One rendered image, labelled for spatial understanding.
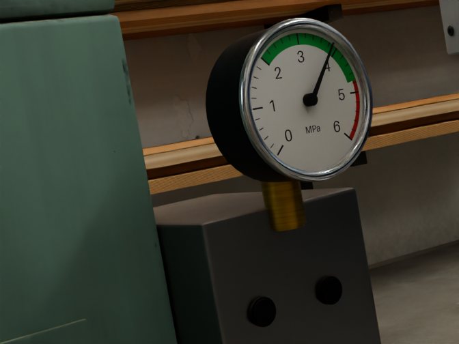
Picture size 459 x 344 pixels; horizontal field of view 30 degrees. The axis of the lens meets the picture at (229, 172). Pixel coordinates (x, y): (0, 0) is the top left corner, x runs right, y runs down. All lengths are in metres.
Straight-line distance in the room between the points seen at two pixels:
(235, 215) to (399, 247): 3.25
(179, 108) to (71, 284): 2.74
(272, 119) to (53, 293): 0.11
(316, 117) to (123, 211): 0.09
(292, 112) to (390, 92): 3.26
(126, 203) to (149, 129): 2.67
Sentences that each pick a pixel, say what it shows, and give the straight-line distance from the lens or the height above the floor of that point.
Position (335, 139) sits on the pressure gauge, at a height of 0.64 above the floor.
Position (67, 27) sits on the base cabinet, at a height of 0.71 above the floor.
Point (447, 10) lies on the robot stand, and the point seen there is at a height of 0.72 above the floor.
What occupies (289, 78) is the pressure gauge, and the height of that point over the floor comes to 0.67.
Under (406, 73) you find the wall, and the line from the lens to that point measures 3.65.
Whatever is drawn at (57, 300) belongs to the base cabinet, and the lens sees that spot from 0.35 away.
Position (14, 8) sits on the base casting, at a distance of 0.35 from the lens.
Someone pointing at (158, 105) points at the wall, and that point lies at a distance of 3.05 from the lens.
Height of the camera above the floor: 0.66
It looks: 3 degrees down
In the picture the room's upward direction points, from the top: 10 degrees counter-clockwise
